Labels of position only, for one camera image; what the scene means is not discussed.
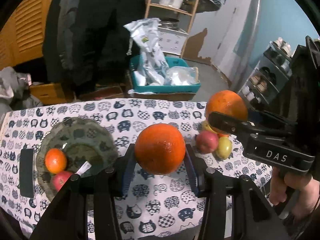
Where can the green cat pattern plate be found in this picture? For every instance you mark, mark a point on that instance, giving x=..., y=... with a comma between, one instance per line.
x=80, y=140

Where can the person's right hand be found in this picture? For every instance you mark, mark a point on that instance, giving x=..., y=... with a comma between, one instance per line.
x=307, y=189

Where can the grey shoe rack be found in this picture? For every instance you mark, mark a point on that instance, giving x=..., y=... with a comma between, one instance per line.
x=270, y=74

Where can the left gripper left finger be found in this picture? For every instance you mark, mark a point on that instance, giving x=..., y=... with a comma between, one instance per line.
x=128, y=164

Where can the large orange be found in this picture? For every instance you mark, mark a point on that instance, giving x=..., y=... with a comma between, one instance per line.
x=160, y=149
x=229, y=103

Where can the cat pattern tablecloth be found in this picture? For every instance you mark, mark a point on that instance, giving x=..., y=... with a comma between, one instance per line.
x=155, y=205

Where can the wooden shelf rack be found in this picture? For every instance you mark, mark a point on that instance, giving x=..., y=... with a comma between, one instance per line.
x=194, y=4

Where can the teal cardboard box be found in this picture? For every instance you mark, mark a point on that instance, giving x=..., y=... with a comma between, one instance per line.
x=140, y=84

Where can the clear plastic bag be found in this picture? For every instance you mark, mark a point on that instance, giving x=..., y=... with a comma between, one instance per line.
x=182, y=76

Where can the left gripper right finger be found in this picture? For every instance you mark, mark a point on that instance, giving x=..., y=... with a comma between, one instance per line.
x=190, y=167

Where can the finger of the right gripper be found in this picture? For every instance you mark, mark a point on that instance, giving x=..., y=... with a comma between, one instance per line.
x=269, y=120
x=230, y=125

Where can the small red apple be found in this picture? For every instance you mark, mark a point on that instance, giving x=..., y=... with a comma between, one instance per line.
x=60, y=178

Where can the orange wooden louvre cabinet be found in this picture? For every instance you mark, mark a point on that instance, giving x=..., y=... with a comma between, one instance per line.
x=23, y=34

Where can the black smartphone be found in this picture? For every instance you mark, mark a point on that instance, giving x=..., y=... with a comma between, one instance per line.
x=26, y=173

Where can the small mandarin orange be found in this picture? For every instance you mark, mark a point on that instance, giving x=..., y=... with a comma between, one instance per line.
x=222, y=135

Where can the white cooking pot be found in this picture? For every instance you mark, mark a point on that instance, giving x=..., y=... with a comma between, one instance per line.
x=172, y=3

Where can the white printed rice bag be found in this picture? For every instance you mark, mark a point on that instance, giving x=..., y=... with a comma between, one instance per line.
x=152, y=63

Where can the white patterned storage box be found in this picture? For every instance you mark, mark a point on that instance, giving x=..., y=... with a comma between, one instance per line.
x=172, y=41

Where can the white fruit sticker label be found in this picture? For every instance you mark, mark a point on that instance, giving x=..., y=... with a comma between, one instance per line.
x=84, y=168

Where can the large red apple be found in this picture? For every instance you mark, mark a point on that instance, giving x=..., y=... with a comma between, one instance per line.
x=206, y=142

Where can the dark hanging jacket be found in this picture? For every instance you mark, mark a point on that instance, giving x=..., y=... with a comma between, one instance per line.
x=86, y=42

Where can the grey clothes pile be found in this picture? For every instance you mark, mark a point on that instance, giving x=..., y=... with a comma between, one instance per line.
x=15, y=91

